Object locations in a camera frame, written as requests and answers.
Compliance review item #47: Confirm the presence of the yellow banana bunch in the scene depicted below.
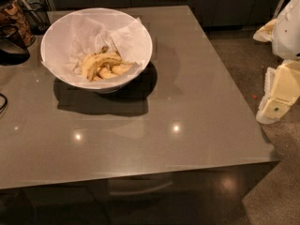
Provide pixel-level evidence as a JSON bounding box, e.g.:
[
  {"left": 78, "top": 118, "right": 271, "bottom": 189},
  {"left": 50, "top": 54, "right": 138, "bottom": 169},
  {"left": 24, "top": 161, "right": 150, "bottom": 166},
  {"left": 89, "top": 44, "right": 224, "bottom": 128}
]
[{"left": 81, "top": 46, "right": 134, "bottom": 82}]

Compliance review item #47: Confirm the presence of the black kettle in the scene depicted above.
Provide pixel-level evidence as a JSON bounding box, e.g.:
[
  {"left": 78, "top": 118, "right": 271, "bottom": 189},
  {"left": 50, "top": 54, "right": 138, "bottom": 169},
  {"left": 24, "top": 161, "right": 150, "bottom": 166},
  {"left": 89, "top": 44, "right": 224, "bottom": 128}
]
[{"left": 0, "top": 24, "right": 30, "bottom": 66}]

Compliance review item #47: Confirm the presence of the white paper liner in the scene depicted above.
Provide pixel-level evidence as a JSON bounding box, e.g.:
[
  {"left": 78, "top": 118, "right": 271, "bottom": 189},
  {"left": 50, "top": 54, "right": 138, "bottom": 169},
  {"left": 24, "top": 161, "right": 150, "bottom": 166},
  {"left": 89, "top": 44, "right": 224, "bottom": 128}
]
[{"left": 41, "top": 13, "right": 153, "bottom": 86}]

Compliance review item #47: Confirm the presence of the white bowl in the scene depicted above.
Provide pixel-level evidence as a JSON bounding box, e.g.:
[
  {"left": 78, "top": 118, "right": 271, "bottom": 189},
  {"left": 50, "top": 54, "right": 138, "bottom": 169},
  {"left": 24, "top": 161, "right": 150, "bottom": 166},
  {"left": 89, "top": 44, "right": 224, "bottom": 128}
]
[{"left": 39, "top": 7, "right": 154, "bottom": 94}]

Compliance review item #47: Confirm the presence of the glass jar with snacks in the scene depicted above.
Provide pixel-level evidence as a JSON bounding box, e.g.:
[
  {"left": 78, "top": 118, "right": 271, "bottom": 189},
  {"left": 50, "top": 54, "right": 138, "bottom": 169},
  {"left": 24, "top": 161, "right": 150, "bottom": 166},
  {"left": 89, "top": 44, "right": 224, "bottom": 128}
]
[{"left": 0, "top": 0, "right": 35, "bottom": 47}]

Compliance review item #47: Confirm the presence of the black wire rack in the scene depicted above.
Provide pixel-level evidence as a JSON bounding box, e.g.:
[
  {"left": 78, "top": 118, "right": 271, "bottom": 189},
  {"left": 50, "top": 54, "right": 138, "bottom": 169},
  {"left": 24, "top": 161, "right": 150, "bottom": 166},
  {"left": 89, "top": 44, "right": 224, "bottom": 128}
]
[{"left": 19, "top": 0, "right": 51, "bottom": 35}]

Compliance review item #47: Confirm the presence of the black cable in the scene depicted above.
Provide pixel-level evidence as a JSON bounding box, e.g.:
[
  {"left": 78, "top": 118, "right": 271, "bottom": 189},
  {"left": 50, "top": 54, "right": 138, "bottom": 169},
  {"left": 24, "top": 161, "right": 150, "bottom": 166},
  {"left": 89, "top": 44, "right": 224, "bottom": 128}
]
[{"left": 0, "top": 92, "right": 8, "bottom": 114}]

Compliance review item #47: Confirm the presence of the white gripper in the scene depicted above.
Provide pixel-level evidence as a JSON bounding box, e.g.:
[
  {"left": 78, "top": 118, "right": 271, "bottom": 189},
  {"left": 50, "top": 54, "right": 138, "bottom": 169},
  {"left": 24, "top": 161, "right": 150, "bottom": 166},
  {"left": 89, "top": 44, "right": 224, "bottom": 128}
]
[{"left": 253, "top": 0, "right": 300, "bottom": 125}]

